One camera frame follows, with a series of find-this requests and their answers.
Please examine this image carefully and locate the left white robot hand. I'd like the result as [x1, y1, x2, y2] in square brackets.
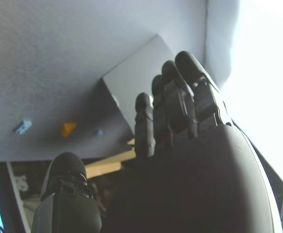
[31, 50, 282, 233]

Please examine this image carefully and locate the brown cardboard box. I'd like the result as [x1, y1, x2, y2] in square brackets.
[85, 33, 178, 179]

